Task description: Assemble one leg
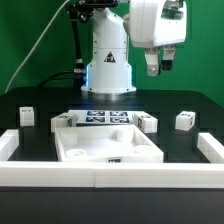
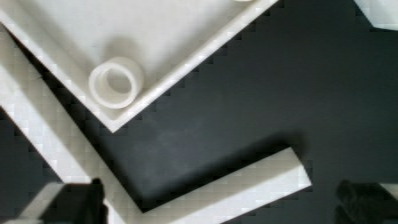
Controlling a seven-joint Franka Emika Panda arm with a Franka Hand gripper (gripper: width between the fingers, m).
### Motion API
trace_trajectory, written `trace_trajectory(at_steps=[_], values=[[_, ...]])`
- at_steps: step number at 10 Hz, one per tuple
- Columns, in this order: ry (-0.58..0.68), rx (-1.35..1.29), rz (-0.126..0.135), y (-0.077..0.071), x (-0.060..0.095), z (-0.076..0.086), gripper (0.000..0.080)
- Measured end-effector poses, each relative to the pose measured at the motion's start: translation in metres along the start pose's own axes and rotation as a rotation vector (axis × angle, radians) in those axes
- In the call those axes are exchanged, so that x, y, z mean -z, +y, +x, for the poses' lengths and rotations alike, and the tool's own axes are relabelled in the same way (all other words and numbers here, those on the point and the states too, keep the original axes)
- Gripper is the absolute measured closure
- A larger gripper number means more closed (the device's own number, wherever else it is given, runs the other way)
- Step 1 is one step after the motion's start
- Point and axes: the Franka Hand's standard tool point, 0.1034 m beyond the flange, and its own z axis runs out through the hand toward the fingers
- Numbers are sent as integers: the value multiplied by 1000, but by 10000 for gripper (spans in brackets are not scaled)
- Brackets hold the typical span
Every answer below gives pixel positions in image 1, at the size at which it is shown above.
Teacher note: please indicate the apriltag base sheet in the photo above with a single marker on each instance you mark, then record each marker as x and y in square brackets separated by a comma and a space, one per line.
[103, 117]

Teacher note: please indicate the white square tabletop part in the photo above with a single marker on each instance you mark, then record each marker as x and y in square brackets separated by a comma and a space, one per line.
[109, 143]

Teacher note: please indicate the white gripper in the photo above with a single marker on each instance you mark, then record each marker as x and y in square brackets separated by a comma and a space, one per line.
[148, 29]

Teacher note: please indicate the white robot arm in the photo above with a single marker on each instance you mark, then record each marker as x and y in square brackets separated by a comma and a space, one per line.
[109, 75]

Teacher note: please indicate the white u-shaped obstacle fence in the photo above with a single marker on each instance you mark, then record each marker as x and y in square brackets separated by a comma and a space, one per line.
[101, 175]

